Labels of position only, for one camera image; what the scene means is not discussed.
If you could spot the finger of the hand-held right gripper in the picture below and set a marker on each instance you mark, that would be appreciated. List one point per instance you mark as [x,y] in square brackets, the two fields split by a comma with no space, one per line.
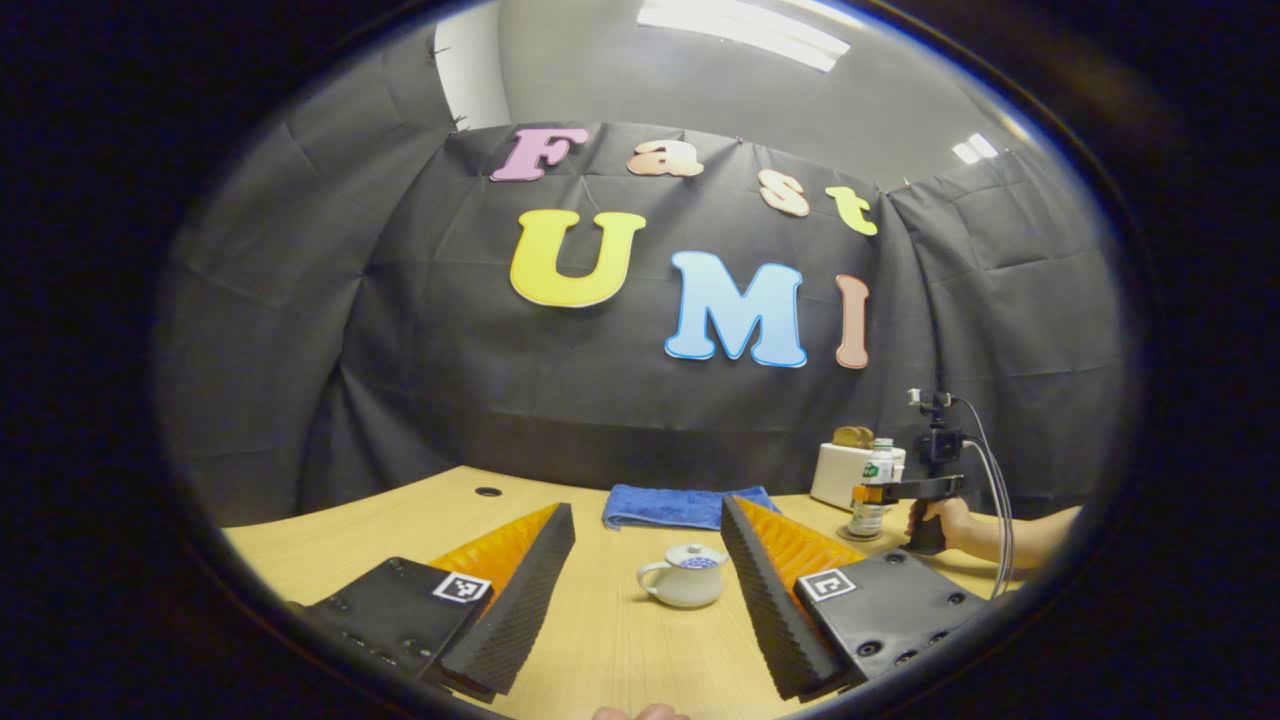
[872,494]

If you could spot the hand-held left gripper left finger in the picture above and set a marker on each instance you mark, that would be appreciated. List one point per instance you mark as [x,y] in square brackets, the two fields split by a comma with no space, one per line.
[525,600]

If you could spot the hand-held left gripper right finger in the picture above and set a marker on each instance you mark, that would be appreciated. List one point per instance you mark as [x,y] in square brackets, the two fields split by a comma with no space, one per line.
[760,600]

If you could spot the white water bottle green label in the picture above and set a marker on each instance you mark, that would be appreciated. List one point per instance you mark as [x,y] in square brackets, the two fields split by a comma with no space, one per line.
[868,518]

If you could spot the round brown coaster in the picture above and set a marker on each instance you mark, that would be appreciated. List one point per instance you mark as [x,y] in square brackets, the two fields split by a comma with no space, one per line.
[843,534]

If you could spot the white blue-patterned teacup lid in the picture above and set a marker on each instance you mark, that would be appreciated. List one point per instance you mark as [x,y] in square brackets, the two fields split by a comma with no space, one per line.
[697,560]

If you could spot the white teacup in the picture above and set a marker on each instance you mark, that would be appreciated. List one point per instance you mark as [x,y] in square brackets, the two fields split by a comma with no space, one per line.
[685,588]

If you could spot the white toaster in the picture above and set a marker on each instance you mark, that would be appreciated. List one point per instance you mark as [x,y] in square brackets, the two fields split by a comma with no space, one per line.
[830,475]

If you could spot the blue towel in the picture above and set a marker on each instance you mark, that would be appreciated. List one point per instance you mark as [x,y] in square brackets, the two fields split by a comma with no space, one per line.
[670,507]

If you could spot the black backdrop cloth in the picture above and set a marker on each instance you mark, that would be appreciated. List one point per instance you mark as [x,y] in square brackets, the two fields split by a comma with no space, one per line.
[450,380]

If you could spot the small ceiling light panel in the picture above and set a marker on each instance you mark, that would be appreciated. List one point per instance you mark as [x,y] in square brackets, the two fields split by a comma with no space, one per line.
[975,148]

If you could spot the long ceiling light panel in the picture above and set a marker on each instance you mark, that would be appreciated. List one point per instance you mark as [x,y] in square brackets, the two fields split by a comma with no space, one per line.
[745,30]

